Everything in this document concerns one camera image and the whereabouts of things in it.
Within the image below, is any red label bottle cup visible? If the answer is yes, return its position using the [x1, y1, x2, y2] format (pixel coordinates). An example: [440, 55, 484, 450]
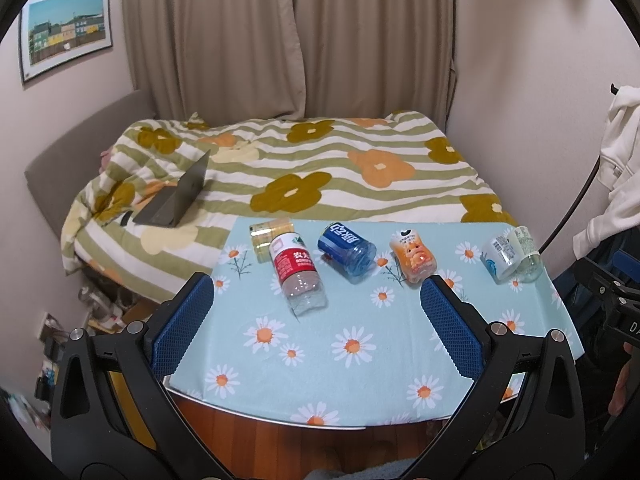
[269, 232, 328, 318]

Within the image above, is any white blue label bottle cup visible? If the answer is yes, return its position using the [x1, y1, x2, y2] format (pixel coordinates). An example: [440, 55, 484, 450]
[480, 235, 523, 284]

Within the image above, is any orange label bottle cup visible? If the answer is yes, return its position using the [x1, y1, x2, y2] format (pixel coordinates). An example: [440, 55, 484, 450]
[390, 229, 437, 284]

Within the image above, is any yellow label bottle cup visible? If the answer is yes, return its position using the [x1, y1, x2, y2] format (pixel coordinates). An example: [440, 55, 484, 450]
[250, 218, 294, 263]

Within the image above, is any daisy print light-blue tablecloth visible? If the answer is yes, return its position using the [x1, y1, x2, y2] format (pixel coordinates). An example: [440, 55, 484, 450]
[168, 216, 585, 428]

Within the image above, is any dark open laptop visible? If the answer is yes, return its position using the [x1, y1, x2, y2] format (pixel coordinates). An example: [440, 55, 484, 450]
[134, 152, 209, 228]

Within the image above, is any grey bed headboard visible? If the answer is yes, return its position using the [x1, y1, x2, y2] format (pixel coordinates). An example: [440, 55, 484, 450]
[24, 90, 156, 236]

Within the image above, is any white hanging hoodie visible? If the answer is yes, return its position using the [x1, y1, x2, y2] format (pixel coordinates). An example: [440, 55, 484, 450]
[573, 86, 639, 259]

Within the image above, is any floral striped bed quilt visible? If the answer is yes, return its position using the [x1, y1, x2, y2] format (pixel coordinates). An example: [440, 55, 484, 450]
[60, 110, 511, 302]

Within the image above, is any beige curtain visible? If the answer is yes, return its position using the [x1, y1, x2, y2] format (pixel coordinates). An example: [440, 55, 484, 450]
[122, 0, 456, 126]

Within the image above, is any framed houses picture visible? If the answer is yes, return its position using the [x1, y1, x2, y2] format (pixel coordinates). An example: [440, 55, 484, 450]
[18, 0, 113, 84]

